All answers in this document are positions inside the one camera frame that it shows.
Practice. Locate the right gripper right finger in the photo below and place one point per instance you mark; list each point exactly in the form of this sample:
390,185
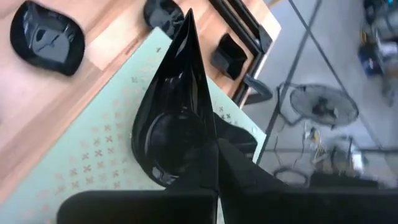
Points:
295,205

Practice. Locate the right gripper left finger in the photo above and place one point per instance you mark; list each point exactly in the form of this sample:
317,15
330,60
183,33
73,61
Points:
140,208

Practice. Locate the black teardrop plate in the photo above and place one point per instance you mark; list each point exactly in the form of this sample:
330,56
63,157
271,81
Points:
174,133

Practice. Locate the black leaf-shaped plate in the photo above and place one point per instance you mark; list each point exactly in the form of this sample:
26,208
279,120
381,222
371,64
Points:
161,15
46,40

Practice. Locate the mint green perforated shelf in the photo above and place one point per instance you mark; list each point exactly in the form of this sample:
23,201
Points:
93,140

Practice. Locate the black floor fan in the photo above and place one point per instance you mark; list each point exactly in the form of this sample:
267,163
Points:
323,105

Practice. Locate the black rail bracket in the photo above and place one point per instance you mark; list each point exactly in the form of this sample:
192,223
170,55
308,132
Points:
259,90

